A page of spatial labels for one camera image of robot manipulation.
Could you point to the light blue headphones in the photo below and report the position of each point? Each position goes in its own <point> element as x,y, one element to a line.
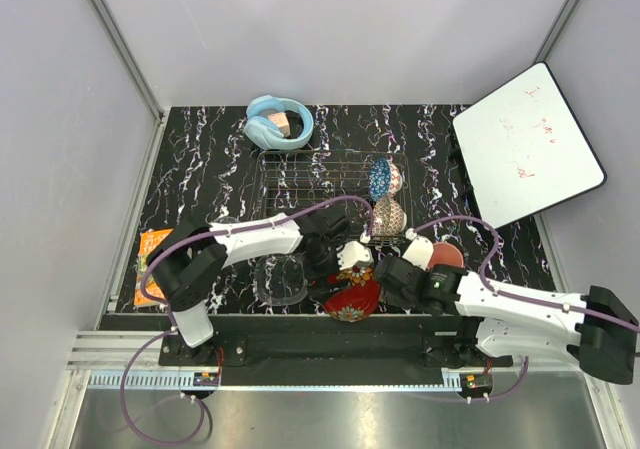
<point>266,134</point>

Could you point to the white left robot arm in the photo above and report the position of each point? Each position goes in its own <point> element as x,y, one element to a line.
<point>188,261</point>

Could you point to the blue and red patterned bowl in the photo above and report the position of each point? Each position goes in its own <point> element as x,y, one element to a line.
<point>385,179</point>

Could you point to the white whiteboard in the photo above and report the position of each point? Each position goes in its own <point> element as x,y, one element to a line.
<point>524,150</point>

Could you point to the red floral plate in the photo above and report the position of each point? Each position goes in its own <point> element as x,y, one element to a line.
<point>354,294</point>

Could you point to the metal wire dish rack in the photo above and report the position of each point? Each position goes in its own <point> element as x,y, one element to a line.
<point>292,181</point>

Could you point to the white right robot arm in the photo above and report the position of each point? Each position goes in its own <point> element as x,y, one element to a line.
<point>594,331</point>

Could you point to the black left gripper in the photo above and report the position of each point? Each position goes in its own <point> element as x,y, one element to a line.
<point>317,282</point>

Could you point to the brown patterned bowl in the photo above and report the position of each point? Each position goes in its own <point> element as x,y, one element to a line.
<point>389,218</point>

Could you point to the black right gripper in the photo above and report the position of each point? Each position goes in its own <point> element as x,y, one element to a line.
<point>394,299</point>

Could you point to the pink wooden cube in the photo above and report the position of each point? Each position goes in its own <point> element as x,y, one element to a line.
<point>280,120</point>

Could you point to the clear glass plate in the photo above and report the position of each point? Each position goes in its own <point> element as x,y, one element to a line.
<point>280,280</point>

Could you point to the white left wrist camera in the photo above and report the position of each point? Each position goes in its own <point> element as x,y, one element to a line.
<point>353,254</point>

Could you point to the pink plastic cup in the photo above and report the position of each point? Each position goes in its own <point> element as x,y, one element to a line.
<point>446,254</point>

